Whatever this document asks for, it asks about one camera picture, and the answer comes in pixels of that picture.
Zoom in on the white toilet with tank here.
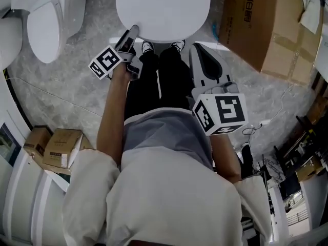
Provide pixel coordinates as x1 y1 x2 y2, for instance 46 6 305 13
10 0 87 65

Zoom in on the framed picture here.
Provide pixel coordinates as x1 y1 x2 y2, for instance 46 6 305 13
0 123 22 167

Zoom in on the small cardboard box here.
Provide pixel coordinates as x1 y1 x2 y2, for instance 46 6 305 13
23 125 54 163
42 128 84 169

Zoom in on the white power cable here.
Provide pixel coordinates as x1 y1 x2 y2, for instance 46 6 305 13
269 83 293 122

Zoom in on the beige cloth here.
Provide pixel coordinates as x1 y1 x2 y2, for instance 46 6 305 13
299 0 323 34

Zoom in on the dark wooden shelf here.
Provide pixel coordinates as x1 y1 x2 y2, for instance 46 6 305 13
274 70 328 189

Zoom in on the black coiled cable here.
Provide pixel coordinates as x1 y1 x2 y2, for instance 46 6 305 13
242 126 263 136

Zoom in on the person's grey t-shirt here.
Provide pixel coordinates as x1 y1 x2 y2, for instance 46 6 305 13
122 108 215 171

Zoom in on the white egg-shaped toilet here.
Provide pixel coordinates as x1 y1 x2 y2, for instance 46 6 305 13
0 16 24 71

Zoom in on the person's left forearm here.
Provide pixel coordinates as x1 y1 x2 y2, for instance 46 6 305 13
96 65 129 168

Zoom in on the person's left shoe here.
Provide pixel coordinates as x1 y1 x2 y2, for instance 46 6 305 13
141 40 155 55

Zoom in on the large cardboard box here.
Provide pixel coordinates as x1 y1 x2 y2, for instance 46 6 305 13
217 0 324 81

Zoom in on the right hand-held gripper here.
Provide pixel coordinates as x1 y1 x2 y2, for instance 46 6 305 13
189 43 250 137

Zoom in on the teal plastic strap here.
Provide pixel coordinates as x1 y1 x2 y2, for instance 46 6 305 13
211 21 220 43

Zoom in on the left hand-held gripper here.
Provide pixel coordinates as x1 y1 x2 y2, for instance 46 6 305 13
88 24 144 80

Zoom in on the thin white cable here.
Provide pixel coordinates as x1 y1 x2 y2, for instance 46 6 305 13
5 75 103 117

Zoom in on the person's right shoe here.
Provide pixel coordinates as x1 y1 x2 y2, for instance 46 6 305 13
170 39 187 53

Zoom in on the person's right forearm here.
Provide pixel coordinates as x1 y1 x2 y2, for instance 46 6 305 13
209 131 243 182

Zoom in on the person's shoe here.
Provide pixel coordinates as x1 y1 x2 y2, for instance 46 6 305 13
141 40 155 55
170 39 187 53

